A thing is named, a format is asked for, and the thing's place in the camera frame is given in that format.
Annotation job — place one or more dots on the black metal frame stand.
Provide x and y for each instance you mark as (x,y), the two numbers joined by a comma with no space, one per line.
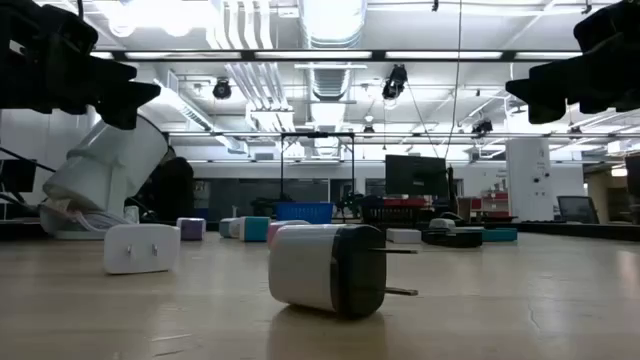
(317,135)

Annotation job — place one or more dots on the purple wall charger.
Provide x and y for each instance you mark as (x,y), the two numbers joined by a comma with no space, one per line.
(191,229)

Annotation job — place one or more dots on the person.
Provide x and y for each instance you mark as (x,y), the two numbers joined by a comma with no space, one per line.
(175,190)

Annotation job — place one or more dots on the red storage shelf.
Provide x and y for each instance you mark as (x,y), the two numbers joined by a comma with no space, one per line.
(492,205)

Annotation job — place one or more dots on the blue plastic basket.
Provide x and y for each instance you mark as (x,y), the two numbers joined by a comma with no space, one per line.
(305,212)

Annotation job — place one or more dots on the large white wall charger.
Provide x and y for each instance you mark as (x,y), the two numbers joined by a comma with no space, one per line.
(142,250)

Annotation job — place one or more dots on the white and black wall charger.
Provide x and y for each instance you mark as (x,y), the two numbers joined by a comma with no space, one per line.
(310,270)

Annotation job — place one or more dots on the blue wall charger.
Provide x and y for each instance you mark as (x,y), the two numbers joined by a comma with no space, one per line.
(256,229)

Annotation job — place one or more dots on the black ceiling spotlight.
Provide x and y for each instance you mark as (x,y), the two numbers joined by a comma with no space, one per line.
(222,90)
(396,80)
(482,126)

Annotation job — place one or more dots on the black plastic basket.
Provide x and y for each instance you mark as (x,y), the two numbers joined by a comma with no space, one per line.
(392,217)

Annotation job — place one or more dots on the teal small display module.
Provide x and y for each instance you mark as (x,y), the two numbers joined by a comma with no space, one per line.
(500,235)

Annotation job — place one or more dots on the black beam with light strips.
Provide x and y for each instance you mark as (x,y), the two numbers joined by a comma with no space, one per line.
(377,55)

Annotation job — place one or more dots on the silver ventilation duct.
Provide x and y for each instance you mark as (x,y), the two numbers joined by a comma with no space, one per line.
(332,82)

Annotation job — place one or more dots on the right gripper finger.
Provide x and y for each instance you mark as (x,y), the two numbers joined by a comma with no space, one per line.
(542,97)
(555,65)

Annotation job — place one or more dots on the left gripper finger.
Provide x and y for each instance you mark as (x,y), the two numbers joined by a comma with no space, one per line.
(122,102)
(110,72)

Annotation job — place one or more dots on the black aluminium table frame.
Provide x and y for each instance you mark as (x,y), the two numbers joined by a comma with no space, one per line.
(575,231)

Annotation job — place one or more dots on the red wall charger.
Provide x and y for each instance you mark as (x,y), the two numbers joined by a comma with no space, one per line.
(272,230)

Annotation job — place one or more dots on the black computer monitor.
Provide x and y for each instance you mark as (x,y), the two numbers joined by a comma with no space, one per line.
(17,175)
(634,185)
(415,175)

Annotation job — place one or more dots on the white cylindrical container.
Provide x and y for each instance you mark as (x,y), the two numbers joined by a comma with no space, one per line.
(115,160)

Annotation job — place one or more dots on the black small display module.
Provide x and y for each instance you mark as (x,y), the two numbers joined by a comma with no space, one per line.
(452,239)

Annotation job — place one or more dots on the red crate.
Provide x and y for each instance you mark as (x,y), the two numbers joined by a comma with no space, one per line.
(402,202)

